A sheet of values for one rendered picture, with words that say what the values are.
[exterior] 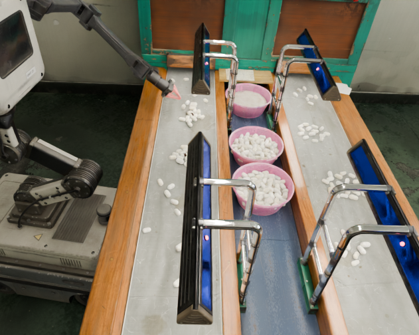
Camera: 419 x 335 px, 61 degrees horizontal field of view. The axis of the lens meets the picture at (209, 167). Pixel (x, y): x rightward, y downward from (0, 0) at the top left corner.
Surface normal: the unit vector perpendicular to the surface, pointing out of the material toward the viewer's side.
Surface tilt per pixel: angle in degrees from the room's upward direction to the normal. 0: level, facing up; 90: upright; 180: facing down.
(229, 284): 0
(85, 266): 90
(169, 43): 90
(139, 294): 0
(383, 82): 87
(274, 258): 0
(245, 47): 90
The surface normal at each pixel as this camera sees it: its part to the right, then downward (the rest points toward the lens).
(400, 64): 0.04, 0.68
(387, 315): 0.06, -0.74
